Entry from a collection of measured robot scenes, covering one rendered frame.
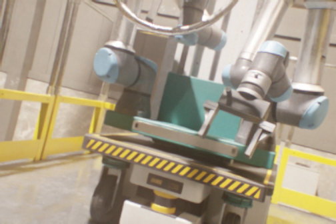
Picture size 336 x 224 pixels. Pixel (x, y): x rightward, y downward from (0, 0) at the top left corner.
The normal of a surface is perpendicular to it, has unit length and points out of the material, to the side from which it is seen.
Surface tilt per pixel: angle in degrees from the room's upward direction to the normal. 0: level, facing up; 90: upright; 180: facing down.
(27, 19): 90
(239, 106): 67
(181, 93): 90
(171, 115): 90
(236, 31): 90
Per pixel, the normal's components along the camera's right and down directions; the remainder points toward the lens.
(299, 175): -0.22, -0.04
